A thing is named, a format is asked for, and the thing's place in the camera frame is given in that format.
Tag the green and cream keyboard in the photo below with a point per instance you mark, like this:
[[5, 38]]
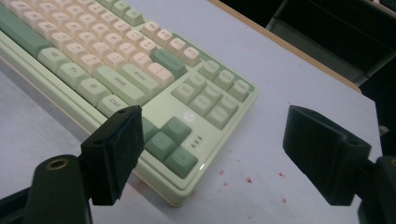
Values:
[[134, 87]]

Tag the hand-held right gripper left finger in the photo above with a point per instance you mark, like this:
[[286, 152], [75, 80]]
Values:
[[112, 158]]

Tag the white table mat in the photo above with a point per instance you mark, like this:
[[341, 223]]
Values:
[[280, 81]]

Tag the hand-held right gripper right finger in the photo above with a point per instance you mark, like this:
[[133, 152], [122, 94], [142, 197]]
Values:
[[323, 155]]

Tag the dark metal frame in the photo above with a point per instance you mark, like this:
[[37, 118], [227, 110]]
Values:
[[327, 34]]

